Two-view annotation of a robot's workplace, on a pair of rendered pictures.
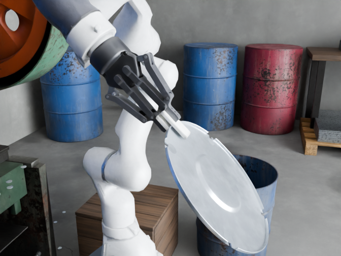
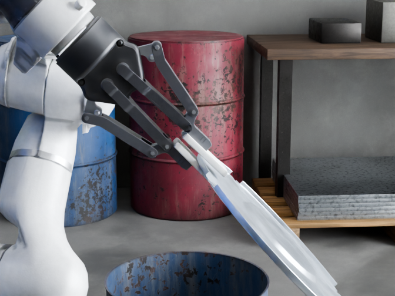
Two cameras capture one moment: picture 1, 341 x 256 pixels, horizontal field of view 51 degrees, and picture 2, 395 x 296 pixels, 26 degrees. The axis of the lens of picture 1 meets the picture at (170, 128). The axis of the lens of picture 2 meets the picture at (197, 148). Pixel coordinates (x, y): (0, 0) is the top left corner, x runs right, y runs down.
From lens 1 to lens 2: 43 cm
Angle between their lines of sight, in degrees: 20
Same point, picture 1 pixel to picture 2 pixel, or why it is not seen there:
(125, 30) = not seen: hidden behind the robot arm
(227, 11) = not seen: outside the picture
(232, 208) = (312, 275)
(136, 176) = (67, 282)
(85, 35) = (60, 15)
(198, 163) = (252, 212)
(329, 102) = (300, 144)
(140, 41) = not seen: hidden behind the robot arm
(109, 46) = (99, 33)
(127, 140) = (36, 219)
